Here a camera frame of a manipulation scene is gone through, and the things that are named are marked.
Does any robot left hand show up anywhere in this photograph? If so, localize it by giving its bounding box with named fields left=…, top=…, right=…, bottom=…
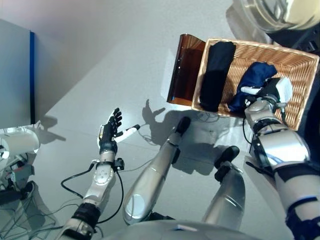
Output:
left=96, top=107, right=141, bottom=152

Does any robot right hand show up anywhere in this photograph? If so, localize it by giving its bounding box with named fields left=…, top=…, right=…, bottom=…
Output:
left=240, top=77, right=293, bottom=104

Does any blue garment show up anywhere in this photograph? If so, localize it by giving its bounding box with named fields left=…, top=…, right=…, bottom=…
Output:
left=227, top=61, right=278, bottom=113

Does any long black garment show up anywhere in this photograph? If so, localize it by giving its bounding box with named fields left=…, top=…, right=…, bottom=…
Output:
left=199, top=41, right=236, bottom=113

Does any round glass washing machine door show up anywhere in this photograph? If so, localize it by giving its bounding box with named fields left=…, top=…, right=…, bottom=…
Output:
left=226, top=0, right=320, bottom=48

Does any rectangular woven wicker basket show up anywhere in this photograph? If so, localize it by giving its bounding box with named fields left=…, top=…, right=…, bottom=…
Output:
left=191, top=37, right=320, bottom=131

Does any silver robot left leg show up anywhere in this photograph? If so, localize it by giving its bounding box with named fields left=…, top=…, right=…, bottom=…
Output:
left=122, top=116, right=192, bottom=226

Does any silver robot leg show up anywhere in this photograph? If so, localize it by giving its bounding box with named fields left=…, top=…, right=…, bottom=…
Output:
left=201, top=146, right=247, bottom=231
left=122, top=116, right=192, bottom=226

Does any glossy brown stool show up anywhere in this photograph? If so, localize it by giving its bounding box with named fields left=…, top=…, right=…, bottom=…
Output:
left=166, top=33, right=207, bottom=107

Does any white panel with blue edge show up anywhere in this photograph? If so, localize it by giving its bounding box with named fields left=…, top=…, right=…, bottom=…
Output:
left=0, top=18, right=37, bottom=130

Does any silver robot right leg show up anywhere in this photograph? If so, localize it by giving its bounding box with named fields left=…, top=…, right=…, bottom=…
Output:
left=201, top=146, right=247, bottom=231

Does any grey robot torso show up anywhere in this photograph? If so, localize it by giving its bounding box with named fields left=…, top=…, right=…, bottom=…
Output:
left=99, top=217, right=296, bottom=240

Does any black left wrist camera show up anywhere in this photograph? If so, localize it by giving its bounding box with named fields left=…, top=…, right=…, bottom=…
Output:
left=113, top=157, right=126, bottom=172

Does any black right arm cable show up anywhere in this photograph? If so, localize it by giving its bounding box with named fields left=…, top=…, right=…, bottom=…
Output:
left=241, top=106, right=253, bottom=153

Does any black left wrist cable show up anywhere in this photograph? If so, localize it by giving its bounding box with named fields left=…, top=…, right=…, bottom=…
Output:
left=60, top=159, right=125, bottom=225

